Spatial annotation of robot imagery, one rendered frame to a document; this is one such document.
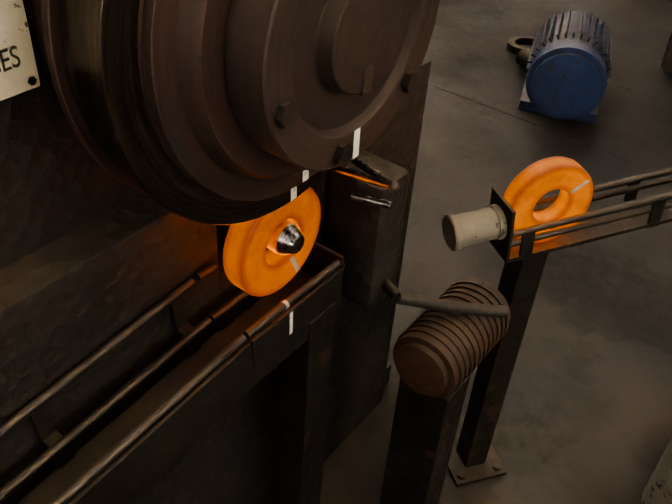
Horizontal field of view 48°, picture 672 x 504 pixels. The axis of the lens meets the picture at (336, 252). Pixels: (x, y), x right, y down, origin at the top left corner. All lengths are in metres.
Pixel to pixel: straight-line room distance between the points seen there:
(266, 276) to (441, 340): 0.39
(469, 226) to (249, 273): 0.44
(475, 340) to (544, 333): 0.82
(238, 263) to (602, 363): 1.35
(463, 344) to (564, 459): 0.64
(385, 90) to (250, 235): 0.23
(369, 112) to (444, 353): 0.54
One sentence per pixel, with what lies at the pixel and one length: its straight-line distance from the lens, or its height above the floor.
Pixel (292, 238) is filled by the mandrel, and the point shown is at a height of 0.83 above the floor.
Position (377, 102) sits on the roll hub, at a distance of 0.81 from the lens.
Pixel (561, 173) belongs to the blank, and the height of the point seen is 0.77.
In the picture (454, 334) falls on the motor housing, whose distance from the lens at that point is 1.26.
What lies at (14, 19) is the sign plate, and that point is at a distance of 0.74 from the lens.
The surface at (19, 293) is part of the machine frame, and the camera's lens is 0.82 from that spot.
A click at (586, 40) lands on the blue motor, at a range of 3.02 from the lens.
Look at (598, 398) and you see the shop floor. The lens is 1.98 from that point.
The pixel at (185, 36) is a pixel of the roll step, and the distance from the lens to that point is 0.64.
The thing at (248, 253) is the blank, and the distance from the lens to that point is 0.89.
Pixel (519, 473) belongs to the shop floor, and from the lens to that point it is 1.78.
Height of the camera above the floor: 1.40
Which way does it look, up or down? 39 degrees down
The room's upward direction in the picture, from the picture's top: 4 degrees clockwise
